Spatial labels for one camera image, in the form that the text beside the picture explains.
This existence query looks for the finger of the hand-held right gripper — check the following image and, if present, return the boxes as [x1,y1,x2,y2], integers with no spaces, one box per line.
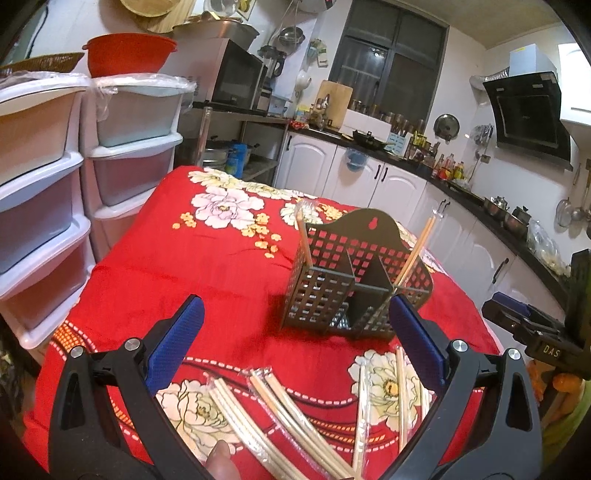
[481,292,536,341]

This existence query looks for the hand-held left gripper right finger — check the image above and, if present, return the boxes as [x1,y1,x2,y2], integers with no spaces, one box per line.
[379,294,543,480]

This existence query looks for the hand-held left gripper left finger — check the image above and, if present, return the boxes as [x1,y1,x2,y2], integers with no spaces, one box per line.
[48,294,218,480]

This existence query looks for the wooden chopstick pair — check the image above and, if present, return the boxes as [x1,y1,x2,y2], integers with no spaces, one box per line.
[352,360,371,477]
[265,367,357,478]
[294,198,320,275]
[248,369,338,480]
[392,209,441,291]
[394,346,411,449]
[208,375,296,480]

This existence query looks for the black lattice utensil holder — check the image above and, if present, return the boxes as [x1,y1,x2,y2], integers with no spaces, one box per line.
[281,209,435,342]

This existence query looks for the person's left hand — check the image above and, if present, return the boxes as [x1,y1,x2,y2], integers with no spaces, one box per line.
[205,439,243,480]

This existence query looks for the red floral blanket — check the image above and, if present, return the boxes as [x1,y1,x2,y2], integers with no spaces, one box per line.
[22,165,504,480]

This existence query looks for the steel pots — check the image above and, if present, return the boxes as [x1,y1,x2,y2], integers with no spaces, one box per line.
[484,196,529,236]

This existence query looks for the orange and green garment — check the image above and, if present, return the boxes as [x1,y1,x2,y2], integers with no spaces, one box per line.
[526,360,591,462]

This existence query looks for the white kitchen cabinets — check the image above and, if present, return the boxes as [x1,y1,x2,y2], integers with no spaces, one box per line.
[274,131,568,333]

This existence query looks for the row of sauce bottles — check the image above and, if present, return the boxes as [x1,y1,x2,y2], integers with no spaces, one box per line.
[431,152,467,183]

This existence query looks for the white plastic drawer unit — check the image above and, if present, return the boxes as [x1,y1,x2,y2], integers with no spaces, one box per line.
[81,73,197,264]
[0,73,95,356]

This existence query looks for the blue plastic container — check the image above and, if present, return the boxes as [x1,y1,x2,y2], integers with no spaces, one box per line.
[226,143,250,178]

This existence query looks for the clear plastic tube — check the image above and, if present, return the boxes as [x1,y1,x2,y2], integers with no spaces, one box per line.
[201,106,214,169]

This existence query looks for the black range hood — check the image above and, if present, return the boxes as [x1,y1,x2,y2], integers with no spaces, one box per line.
[482,44,573,160]

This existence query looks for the hanging pan lid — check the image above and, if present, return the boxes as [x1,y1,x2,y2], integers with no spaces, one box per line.
[434,114,461,141]

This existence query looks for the black wok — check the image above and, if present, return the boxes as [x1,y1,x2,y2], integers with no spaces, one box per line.
[352,130,389,151]

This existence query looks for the metal kitchen shelf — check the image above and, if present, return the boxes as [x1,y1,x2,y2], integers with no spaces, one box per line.
[178,102,289,190]

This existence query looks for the white box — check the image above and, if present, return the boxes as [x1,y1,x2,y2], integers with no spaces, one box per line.
[346,109,393,134]

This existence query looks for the wooden cutting board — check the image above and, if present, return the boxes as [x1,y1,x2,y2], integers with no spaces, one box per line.
[316,80,354,130]

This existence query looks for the white microwave oven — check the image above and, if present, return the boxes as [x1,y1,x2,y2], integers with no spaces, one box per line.
[175,38,269,112]

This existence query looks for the dark framed window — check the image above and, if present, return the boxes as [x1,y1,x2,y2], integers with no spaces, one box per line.
[329,0,450,134]

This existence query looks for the red plastic basin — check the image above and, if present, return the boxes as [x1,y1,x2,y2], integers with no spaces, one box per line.
[83,33,178,78]

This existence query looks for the black blender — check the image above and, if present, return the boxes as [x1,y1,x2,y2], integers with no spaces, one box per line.
[259,45,287,88]

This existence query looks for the woven basket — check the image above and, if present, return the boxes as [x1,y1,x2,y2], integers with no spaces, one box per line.
[0,52,86,77]

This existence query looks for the large steel basin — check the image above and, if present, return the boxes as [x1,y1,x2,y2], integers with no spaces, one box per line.
[173,16,259,51]

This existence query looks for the hanging steel pot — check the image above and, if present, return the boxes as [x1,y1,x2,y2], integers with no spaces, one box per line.
[279,26,305,49]

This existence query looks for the round bamboo board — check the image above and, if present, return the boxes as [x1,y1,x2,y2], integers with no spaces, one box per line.
[120,0,181,17]

